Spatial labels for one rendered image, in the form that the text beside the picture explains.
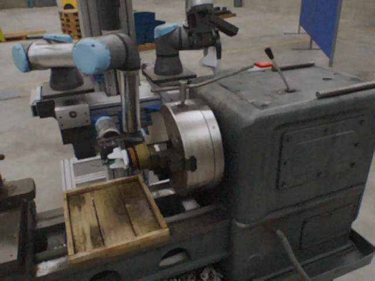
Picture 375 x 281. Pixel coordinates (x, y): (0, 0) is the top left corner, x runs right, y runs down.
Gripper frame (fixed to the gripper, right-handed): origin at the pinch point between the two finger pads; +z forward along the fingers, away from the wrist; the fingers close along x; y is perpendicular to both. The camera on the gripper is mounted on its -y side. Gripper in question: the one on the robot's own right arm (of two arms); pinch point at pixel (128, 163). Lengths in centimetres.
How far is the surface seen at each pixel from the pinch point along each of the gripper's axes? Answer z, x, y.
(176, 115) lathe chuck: 2.1, 14.3, -16.1
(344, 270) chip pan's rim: 25, -54, -75
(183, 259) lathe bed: 9.8, -37.1, -13.0
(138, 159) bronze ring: 0.3, 0.8, -3.4
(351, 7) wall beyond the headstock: -828, -72, -919
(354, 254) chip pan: 20, -55, -85
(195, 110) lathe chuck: 1.8, 14.4, -22.6
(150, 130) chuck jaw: -6.5, 6.7, -9.6
